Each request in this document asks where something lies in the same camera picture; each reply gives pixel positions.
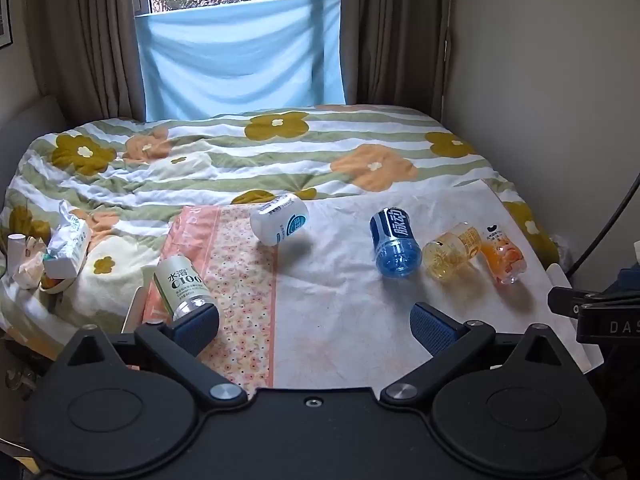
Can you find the clear C100 bottle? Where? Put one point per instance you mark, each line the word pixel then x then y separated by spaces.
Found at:
pixel 179 285

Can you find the light blue window cloth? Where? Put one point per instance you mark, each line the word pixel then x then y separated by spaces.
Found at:
pixel 240 60

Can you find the framed wall picture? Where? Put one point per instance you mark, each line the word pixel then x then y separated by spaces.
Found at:
pixel 5 15

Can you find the grey headboard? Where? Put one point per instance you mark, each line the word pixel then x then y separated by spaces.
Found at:
pixel 30 130

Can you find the orange drink bottle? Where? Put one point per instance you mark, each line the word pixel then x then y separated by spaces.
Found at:
pixel 502 255

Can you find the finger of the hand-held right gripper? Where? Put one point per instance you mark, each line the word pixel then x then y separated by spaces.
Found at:
pixel 562 301

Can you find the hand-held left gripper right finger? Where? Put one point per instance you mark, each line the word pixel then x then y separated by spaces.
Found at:
pixel 431 331

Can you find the white cloth with pink border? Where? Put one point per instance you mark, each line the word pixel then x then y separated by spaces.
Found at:
pixel 330 310

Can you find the white tissue pack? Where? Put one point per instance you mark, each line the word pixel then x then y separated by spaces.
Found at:
pixel 67 245

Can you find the small white bottle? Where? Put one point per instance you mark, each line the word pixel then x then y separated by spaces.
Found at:
pixel 16 255

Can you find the floral striped blanket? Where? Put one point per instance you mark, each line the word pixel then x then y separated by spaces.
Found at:
pixel 250 155

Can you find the blue drink bottle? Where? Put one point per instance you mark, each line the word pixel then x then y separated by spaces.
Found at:
pixel 395 247

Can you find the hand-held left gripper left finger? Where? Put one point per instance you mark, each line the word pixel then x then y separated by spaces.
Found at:
pixel 197 329

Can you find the brown curtain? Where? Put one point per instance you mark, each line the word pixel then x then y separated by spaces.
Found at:
pixel 82 40
pixel 395 30

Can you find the crumpled white tissue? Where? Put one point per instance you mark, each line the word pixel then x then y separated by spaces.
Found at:
pixel 27 270

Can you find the yellow drink bottle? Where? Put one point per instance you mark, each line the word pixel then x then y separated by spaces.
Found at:
pixel 450 252

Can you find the white board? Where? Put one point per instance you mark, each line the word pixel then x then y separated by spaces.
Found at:
pixel 559 275

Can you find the white cup with blue label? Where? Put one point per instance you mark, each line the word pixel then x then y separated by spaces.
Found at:
pixel 277 220

